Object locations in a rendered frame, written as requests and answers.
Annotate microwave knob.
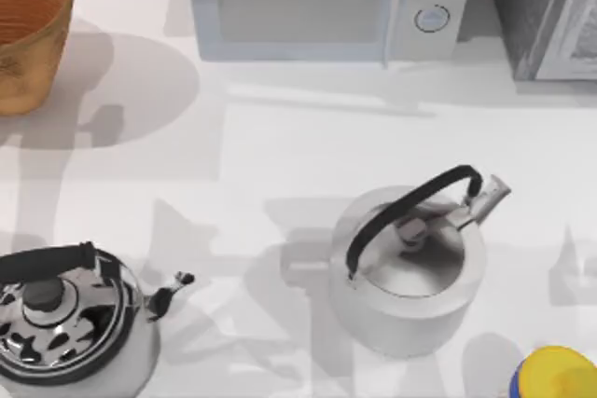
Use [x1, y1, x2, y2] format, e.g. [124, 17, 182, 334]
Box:
[413, 3, 451, 34]

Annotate matte silver kettle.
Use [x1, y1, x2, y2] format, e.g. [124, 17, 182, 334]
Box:
[326, 164, 512, 359]

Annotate microwave door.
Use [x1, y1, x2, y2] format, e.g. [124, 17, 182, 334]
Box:
[181, 0, 405, 68]

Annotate woven brown basket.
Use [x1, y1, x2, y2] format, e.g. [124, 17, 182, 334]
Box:
[0, 0, 76, 117]

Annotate yellow and blue cup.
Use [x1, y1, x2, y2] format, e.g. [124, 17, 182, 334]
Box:
[508, 345, 597, 398]

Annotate shiny chrome kettle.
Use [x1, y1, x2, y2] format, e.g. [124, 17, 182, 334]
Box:
[0, 241, 196, 398]

